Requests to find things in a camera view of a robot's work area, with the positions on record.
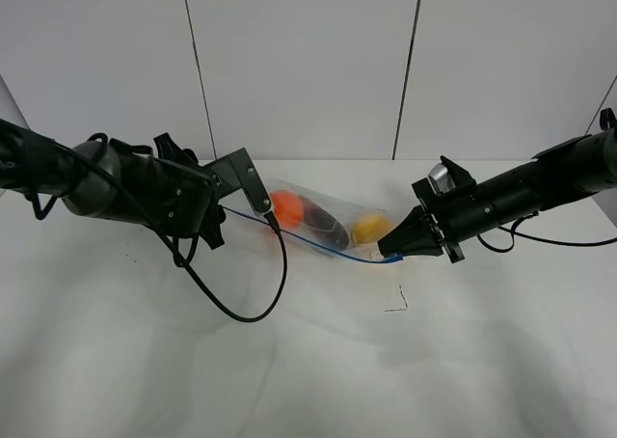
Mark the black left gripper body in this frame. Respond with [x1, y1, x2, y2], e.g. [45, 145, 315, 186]
[109, 133, 226, 249]

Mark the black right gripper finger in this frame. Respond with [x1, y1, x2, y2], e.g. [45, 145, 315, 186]
[377, 205, 443, 258]

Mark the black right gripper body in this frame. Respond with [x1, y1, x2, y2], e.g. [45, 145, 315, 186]
[412, 175, 493, 263]

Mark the clear zip bag blue zipper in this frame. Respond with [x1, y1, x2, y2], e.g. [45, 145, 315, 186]
[219, 177, 411, 265]

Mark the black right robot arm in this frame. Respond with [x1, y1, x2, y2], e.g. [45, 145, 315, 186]
[377, 108, 616, 263]

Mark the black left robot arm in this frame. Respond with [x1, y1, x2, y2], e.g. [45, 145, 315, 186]
[1, 121, 226, 249]

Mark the yellow pear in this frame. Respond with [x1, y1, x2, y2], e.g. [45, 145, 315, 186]
[351, 213, 395, 245]

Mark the dark purple eggplant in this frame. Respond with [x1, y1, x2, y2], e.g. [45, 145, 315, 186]
[300, 196, 350, 251]

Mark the orange fruit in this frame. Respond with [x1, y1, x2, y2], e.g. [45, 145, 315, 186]
[270, 190, 304, 231]

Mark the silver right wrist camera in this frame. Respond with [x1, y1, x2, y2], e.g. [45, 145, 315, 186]
[428, 155, 476, 195]

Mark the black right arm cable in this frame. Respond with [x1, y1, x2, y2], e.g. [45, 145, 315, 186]
[476, 213, 617, 254]

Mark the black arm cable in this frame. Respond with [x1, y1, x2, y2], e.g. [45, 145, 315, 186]
[0, 131, 290, 322]
[476, 213, 617, 254]

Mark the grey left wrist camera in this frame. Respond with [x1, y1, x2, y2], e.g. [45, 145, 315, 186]
[202, 149, 272, 215]

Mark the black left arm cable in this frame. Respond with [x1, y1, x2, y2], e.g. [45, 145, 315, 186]
[0, 131, 290, 322]

